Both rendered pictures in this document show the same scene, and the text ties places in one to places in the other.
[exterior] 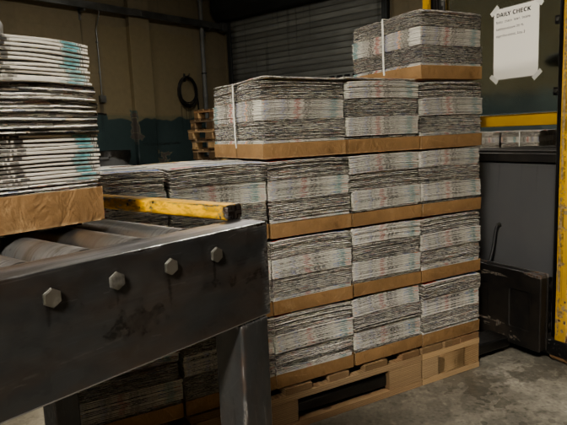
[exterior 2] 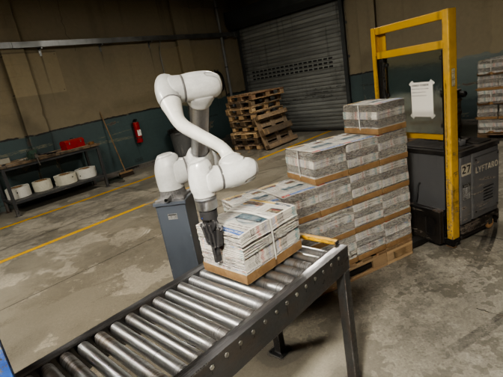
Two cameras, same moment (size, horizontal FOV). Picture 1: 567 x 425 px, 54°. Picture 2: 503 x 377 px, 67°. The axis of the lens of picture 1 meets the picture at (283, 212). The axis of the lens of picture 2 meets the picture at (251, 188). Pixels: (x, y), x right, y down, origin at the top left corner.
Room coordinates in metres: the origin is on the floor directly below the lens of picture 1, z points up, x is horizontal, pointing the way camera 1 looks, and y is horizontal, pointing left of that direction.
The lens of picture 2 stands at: (-0.96, 0.28, 1.61)
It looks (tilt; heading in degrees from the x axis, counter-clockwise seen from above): 16 degrees down; 5
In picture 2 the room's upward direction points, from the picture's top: 10 degrees counter-clockwise
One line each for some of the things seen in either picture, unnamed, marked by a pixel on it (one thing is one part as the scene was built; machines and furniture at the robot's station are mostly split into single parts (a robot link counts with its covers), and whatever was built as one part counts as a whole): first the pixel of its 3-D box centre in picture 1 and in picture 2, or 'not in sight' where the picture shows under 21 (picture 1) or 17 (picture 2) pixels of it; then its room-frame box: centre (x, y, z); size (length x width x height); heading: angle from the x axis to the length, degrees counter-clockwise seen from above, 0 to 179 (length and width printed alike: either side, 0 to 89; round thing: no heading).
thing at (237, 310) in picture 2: not in sight; (214, 301); (0.40, 0.62, 0.77); 0.47 x 0.05 x 0.05; 50
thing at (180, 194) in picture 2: not in sight; (171, 193); (1.23, 0.95, 1.03); 0.22 x 0.18 x 0.06; 175
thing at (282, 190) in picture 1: (245, 288); (309, 234); (1.74, 0.13, 0.42); 1.17 x 0.39 x 0.83; 119
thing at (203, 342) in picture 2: not in sight; (176, 327); (0.25, 0.75, 0.77); 0.47 x 0.05 x 0.05; 50
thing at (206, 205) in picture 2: not in sight; (206, 203); (0.50, 0.60, 1.16); 0.09 x 0.09 x 0.06
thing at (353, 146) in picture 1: (351, 144); (347, 164); (1.95, -0.25, 0.86); 0.38 x 0.29 x 0.04; 28
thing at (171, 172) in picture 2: not in sight; (169, 170); (1.26, 0.94, 1.17); 0.18 x 0.16 x 0.22; 113
